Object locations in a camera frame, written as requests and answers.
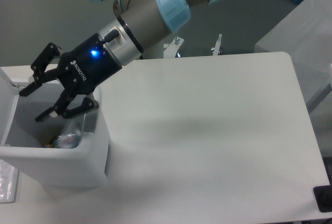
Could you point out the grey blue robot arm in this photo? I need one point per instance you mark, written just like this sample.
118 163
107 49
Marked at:
139 25

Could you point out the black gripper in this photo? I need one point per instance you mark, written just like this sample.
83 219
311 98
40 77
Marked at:
89 65

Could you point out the white side cabinet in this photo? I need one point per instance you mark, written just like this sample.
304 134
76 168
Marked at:
305 34

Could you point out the white metal base frame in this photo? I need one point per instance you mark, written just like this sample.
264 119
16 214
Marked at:
174 49

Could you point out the clear crushed plastic bottle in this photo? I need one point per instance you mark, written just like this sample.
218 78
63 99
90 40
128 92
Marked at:
69 136

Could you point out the clear plastic sheet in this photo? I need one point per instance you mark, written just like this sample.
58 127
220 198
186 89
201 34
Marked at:
9 182

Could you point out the black device at edge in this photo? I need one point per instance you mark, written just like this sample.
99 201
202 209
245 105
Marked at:
323 198

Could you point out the white trash can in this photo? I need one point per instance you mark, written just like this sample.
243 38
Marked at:
28 145

